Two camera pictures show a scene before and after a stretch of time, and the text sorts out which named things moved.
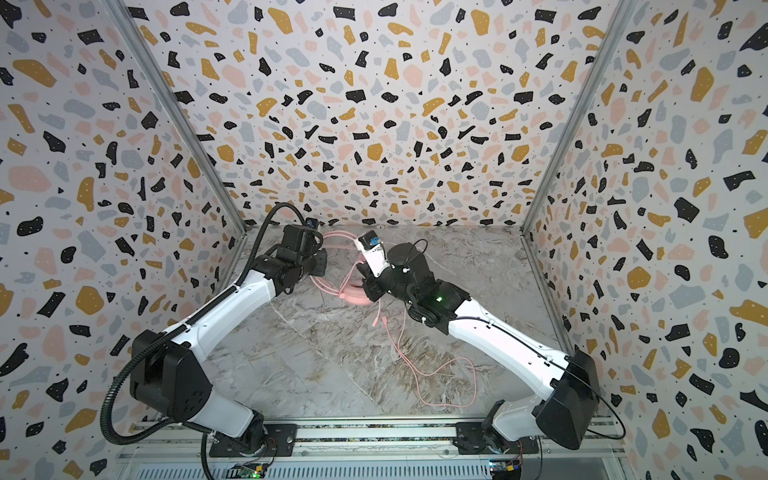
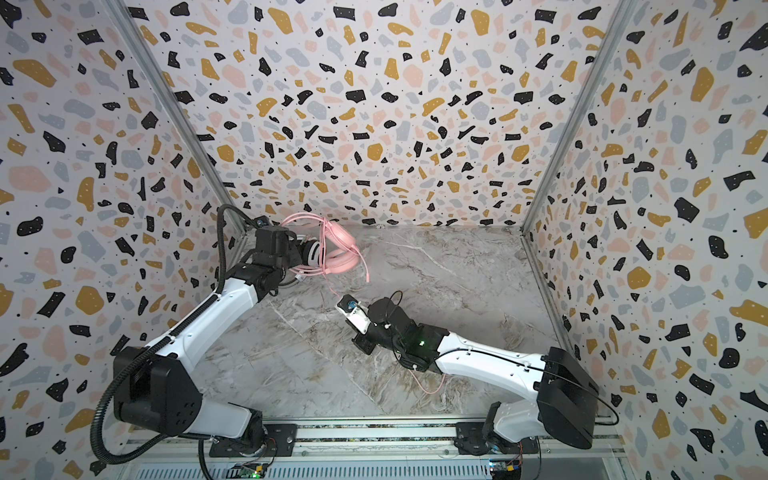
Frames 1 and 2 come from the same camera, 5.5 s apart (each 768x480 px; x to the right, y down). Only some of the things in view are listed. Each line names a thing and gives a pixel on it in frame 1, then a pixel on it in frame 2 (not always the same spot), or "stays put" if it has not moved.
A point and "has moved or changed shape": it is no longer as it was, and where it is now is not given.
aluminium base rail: [578, 449] stays put
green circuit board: [248, 470] stays put
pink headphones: [348, 291] -> [339, 252]
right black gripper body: [374, 285] -> [372, 324]
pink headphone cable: [377, 314] has moved or changed shape
